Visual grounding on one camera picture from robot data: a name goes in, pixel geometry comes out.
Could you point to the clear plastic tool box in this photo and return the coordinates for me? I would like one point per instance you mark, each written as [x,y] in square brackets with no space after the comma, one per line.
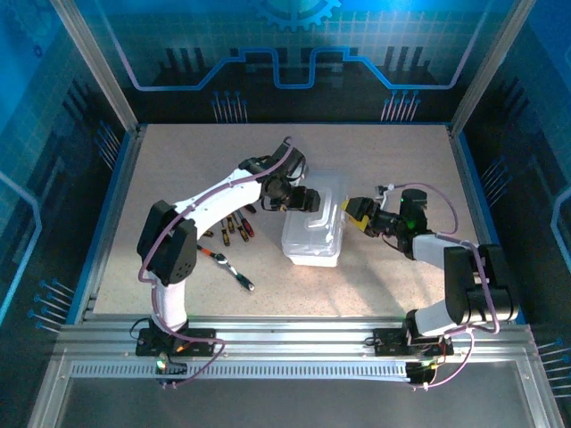
[312,241]

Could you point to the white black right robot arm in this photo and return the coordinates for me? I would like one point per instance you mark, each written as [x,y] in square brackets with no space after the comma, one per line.
[464,285]

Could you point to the aluminium mounting beam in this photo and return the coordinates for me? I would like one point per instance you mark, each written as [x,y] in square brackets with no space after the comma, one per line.
[290,339]

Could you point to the controller board with green light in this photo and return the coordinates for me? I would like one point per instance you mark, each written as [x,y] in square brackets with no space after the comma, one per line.
[419,370]
[163,363]

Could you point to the aluminium side rail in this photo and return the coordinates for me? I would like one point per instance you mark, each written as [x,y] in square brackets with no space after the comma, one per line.
[460,151]
[127,169]

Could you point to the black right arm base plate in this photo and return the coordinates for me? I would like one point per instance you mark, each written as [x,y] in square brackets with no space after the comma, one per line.
[386,341]

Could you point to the aluminium frame post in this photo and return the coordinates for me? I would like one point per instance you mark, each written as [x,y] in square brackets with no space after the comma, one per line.
[99,67]
[489,67]

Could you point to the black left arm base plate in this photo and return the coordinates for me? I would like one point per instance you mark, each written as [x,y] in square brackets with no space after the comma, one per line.
[145,348]

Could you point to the aluminium lower frame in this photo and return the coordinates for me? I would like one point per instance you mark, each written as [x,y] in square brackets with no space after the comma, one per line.
[49,392]

